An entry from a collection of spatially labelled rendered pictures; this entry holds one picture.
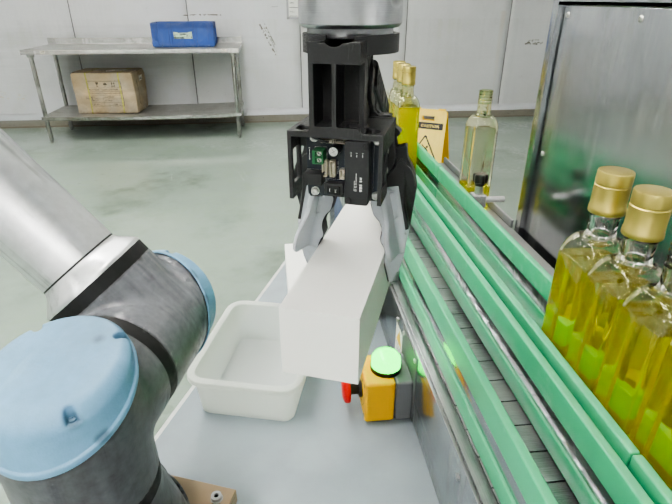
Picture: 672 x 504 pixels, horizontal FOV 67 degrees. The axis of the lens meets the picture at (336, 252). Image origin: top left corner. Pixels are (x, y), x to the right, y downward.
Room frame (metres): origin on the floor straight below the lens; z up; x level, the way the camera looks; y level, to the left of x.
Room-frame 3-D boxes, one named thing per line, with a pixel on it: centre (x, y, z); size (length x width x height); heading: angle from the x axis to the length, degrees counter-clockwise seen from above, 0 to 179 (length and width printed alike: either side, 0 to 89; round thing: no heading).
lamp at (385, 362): (0.59, -0.07, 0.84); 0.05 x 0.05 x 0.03
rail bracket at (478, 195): (0.95, -0.30, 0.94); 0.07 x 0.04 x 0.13; 96
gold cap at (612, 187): (0.48, -0.28, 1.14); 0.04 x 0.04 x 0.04
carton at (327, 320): (0.43, -0.02, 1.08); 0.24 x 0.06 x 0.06; 166
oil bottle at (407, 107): (1.34, -0.18, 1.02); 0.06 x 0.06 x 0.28; 6
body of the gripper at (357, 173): (0.40, -0.01, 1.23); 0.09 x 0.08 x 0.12; 166
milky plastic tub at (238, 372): (0.67, 0.12, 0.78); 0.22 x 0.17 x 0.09; 171
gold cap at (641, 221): (0.43, -0.28, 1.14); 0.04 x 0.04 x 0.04
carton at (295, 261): (0.93, 0.07, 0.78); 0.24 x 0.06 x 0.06; 7
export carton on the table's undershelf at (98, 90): (5.49, 2.34, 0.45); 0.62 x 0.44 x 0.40; 91
